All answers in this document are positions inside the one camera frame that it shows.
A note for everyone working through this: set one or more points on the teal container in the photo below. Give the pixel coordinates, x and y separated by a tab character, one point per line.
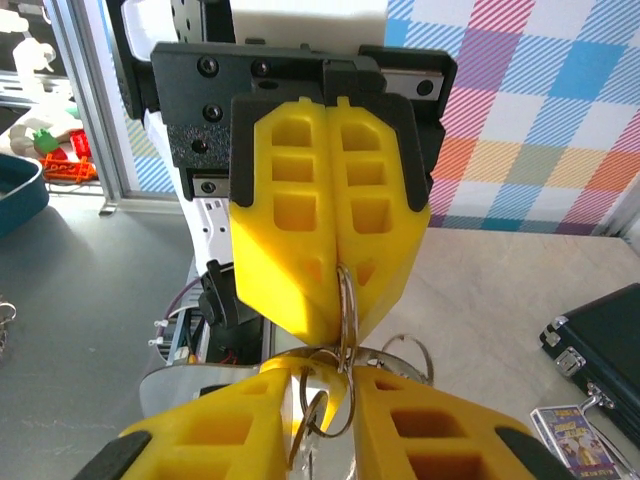
20	200

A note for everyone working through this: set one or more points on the black briefcase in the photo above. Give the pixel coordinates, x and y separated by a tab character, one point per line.
610	340

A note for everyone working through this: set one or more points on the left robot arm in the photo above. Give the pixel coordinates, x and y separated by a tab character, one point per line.
210	235

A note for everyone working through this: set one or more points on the green plastic block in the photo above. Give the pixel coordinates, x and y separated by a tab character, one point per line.
46	141

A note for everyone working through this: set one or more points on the white toy figure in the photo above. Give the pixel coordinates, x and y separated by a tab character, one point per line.
32	60

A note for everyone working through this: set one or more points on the aluminium frame post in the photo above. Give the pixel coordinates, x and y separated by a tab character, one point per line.
95	125

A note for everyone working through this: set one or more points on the red plastic block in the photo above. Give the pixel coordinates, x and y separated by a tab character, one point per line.
81	142

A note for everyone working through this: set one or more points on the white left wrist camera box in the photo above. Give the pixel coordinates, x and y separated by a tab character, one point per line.
310	25

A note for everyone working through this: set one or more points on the orange plastic toy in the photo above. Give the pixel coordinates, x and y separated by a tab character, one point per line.
67	170

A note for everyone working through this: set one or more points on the aluminium corner post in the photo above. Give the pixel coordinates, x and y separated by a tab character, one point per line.
625	210

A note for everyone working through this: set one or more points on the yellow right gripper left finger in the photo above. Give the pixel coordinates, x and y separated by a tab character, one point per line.
165	450

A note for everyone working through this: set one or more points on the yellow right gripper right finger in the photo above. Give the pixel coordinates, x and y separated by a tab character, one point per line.
380	450

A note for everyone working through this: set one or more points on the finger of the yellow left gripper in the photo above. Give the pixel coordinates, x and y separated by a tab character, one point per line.
390	260
280	280

